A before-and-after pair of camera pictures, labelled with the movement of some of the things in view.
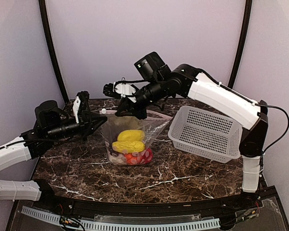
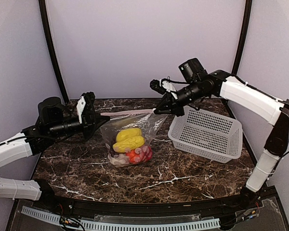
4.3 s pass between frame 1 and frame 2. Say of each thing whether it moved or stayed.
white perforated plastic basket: stayed
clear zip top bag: stayed
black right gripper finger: moved
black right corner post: stayed
